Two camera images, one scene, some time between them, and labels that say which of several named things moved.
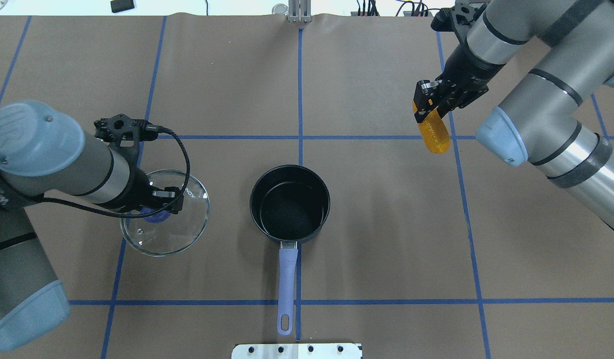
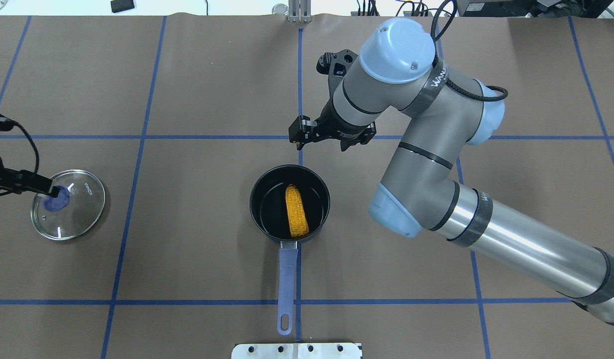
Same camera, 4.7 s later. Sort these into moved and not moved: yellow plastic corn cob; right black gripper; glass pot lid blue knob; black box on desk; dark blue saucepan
Moved: yellow plastic corn cob; right black gripper; glass pot lid blue knob
Not moved: black box on desk; dark blue saucepan
